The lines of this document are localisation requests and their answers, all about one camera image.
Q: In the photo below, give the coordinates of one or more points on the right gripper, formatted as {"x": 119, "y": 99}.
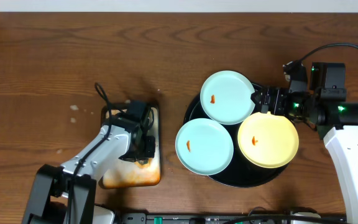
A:
{"x": 266, "y": 99}

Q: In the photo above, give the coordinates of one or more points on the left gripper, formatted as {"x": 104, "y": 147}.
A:
{"x": 148, "y": 144}

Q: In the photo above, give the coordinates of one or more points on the light blue plate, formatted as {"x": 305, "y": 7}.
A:
{"x": 226, "y": 97}
{"x": 204, "y": 146}

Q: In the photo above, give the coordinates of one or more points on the yellow plate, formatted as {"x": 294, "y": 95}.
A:
{"x": 267, "y": 140}

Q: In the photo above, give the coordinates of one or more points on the green yellow sponge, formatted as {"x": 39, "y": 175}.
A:
{"x": 143, "y": 163}

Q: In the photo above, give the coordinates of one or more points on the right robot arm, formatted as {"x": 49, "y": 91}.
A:
{"x": 320, "y": 99}

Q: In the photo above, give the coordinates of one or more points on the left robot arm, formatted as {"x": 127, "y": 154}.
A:
{"x": 66, "y": 194}

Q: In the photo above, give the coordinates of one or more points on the rectangular soapy metal tray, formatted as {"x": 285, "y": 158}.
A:
{"x": 123, "y": 174}

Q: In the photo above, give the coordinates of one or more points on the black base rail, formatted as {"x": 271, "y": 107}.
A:
{"x": 130, "y": 218}

